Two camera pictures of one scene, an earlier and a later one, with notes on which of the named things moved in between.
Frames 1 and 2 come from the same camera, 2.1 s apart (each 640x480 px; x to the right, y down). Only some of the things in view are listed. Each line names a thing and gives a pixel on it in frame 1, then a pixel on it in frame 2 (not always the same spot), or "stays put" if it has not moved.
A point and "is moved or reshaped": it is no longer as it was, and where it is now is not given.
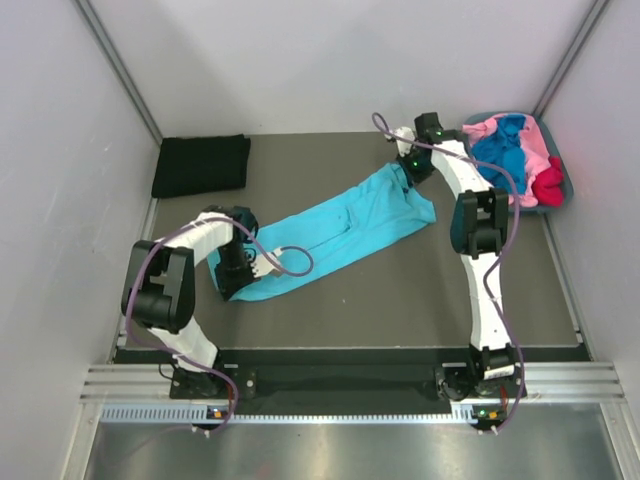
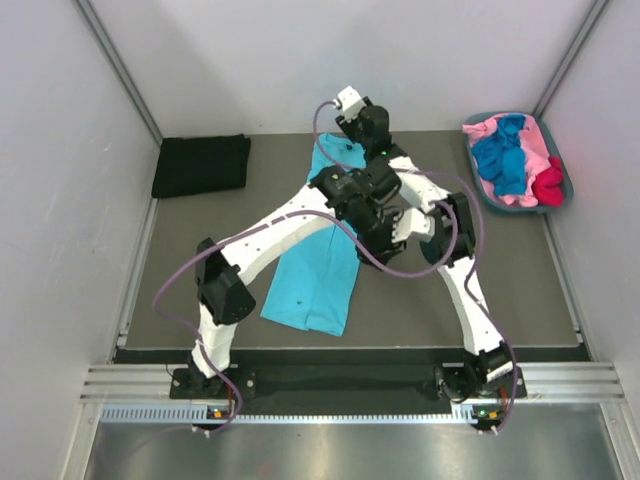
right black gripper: (416, 178) to (347, 127)
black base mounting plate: (349, 389) stays put
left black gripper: (229, 286) to (381, 247)
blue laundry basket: (568, 185) stays put
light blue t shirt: (336, 224) is moved or reshaped
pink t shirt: (536, 156) stays put
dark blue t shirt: (505, 149) stays put
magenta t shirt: (548, 185) stays put
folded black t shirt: (201, 163) stays put
